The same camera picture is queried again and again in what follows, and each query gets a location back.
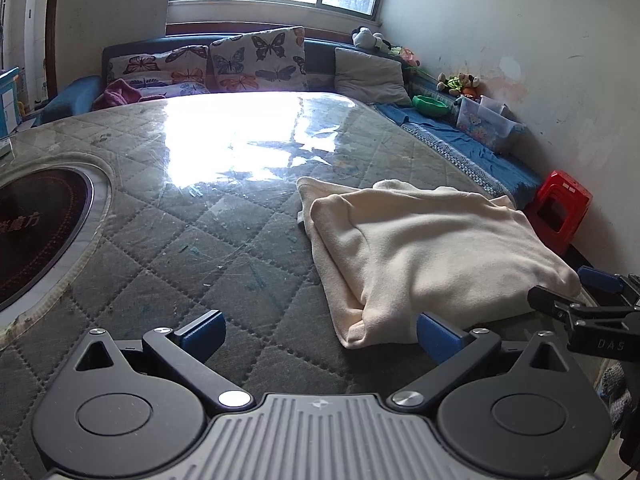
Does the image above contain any red plastic stool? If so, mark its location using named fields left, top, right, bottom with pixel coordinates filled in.
left=522, top=170, right=593, bottom=256

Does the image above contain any pink cloth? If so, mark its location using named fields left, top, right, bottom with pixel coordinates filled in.
left=92, top=78, right=166, bottom=111

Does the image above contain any brown plush bear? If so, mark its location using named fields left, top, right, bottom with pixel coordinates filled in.
left=457, top=73, right=482, bottom=98

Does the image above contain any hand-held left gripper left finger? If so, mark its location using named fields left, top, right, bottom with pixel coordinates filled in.
left=75, top=310, right=253, bottom=413

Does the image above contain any clear plastic storage box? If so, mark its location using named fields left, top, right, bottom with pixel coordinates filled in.
left=456, top=95, right=526, bottom=153

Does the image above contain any blue blanket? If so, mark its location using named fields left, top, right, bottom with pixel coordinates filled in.
left=375, top=102, right=545, bottom=209

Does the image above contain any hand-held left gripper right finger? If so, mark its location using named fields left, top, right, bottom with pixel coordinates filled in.
left=387, top=311, right=583, bottom=413

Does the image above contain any butterfly print cushion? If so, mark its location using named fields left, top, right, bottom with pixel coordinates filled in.
left=107, top=45, right=211, bottom=97
left=209, top=26, right=308, bottom=93

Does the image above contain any blue sofa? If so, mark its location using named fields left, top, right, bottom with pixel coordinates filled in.
left=40, top=34, right=546, bottom=211

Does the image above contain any dark wooden door frame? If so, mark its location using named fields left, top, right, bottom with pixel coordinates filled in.
left=44, top=0, right=65, bottom=103

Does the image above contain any green bowl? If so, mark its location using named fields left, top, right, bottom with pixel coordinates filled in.
left=412, top=94, right=449, bottom=117

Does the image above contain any person's right hand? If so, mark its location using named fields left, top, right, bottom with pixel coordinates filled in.
left=599, top=362, right=629, bottom=412

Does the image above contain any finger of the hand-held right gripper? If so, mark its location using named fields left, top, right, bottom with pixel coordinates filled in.
left=576, top=266, right=627, bottom=294
left=527, top=285, right=590, bottom=322

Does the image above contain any black round induction hob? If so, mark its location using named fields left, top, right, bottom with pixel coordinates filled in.
left=0, top=162, right=113, bottom=311

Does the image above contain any blue and white cabinet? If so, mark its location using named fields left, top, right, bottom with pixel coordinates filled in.
left=0, top=66, right=23, bottom=133

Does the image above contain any panda plush toy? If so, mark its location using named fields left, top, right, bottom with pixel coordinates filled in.
left=350, top=26, right=393, bottom=52

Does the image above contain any plain grey cushion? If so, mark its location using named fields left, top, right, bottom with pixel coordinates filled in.
left=334, top=47, right=412, bottom=107

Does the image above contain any green and pink toy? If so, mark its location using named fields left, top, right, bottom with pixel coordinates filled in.
left=390, top=46, right=421, bottom=68

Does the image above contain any cream sweater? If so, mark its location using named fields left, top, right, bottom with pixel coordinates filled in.
left=296, top=177, right=583, bottom=350

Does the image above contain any grey quilted table cover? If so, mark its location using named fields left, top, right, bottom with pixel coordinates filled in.
left=0, top=91, right=601, bottom=480

